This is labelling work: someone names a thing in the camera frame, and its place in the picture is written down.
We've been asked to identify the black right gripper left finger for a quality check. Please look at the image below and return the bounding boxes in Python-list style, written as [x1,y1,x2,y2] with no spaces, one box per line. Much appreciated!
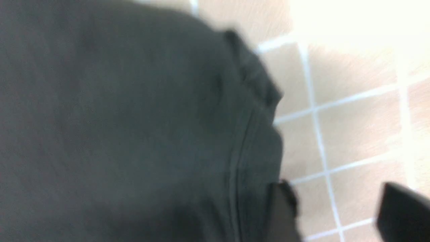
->
[267,180,303,242]

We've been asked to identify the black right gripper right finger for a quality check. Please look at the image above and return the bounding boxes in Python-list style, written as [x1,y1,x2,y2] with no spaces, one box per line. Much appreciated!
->
[376,182,430,242]

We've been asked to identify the dark gray long-sleeve top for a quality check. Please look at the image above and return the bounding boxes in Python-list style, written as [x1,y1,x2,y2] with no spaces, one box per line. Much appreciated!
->
[0,0,283,242]

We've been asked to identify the beige grid tablecloth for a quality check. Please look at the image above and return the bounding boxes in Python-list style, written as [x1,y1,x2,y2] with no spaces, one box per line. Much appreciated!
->
[134,0,430,242]

